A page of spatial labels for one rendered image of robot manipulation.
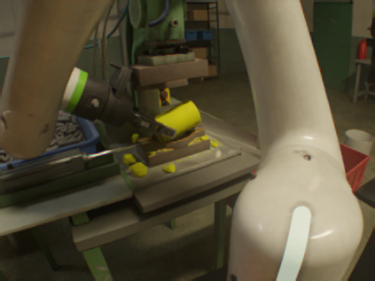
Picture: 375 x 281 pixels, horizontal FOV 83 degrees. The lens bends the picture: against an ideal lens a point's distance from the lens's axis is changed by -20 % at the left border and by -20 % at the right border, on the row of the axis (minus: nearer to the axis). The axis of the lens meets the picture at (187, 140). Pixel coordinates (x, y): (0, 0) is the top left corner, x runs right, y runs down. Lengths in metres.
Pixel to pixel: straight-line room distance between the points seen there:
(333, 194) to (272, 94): 0.15
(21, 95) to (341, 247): 0.37
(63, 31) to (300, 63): 0.27
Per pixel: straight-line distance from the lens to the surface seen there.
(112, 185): 0.57
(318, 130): 0.34
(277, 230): 0.21
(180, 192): 0.52
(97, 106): 0.50
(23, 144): 0.41
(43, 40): 0.29
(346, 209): 0.24
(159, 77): 0.55
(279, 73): 0.32
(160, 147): 0.62
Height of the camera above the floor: 1.30
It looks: 25 degrees down
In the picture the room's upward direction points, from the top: 3 degrees counter-clockwise
